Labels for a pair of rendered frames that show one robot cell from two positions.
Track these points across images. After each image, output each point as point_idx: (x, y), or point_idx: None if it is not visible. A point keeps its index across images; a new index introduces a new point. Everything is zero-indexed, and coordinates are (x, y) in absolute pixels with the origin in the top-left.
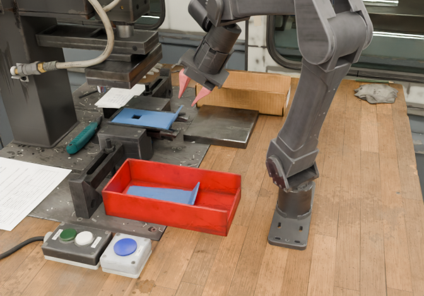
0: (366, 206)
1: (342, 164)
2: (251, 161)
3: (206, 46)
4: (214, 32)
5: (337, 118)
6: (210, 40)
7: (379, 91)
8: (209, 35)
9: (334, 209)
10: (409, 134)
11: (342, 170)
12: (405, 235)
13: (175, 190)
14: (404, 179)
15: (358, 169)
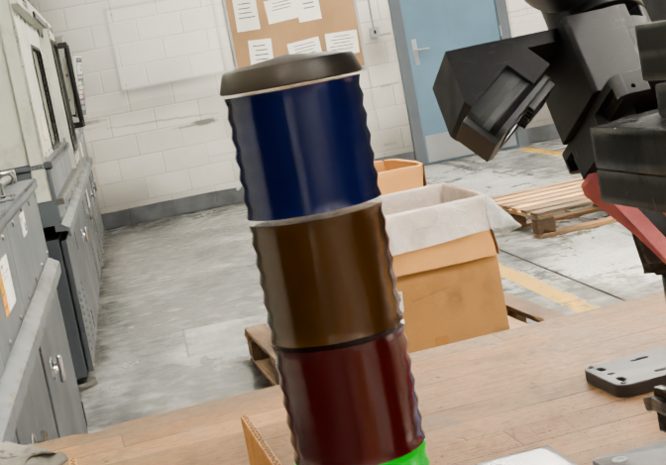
0: (580, 342)
1: (453, 392)
2: (605, 444)
3: (647, 14)
4: None
5: (201, 463)
6: None
7: (2, 451)
8: None
9: (638, 349)
10: (225, 399)
11: (479, 385)
12: (614, 313)
13: None
14: (435, 354)
15: (454, 380)
